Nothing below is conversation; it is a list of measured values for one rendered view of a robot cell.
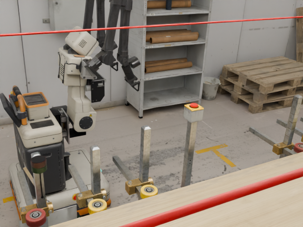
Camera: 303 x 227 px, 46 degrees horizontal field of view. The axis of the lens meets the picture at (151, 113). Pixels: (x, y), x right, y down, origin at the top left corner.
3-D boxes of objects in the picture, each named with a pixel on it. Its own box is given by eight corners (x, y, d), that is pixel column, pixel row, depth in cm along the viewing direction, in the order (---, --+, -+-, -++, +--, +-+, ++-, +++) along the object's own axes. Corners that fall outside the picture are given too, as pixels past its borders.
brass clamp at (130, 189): (124, 188, 179) (124, 180, 177) (148, 182, 185) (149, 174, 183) (129, 196, 174) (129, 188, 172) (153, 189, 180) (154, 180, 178)
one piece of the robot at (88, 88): (86, 104, 251) (85, 75, 242) (75, 90, 273) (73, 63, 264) (107, 101, 258) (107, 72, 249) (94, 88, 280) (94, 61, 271)
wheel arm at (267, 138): (248, 132, 244) (249, 126, 242) (252, 131, 246) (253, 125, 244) (298, 164, 210) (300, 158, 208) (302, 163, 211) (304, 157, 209)
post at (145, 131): (138, 206, 186) (140, 125, 166) (144, 204, 188) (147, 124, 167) (140, 210, 184) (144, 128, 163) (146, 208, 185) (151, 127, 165)
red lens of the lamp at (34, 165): (29, 161, 143) (29, 157, 142) (44, 158, 145) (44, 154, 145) (32, 169, 138) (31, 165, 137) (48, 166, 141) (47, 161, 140)
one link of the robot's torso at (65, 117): (61, 145, 262) (60, 115, 252) (52, 129, 285) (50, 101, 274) (96, 138, 274) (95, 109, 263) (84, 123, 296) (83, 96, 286)
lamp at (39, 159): (34, 199, 151) (29, 156, 142) (48, 196, 154) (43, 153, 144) (37, 208, 147) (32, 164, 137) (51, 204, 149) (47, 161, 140)
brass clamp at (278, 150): (271, 151, 223) (273, 143, 221) (286, 146, 229) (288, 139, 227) (278, 155, 218) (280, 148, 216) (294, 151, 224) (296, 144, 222)
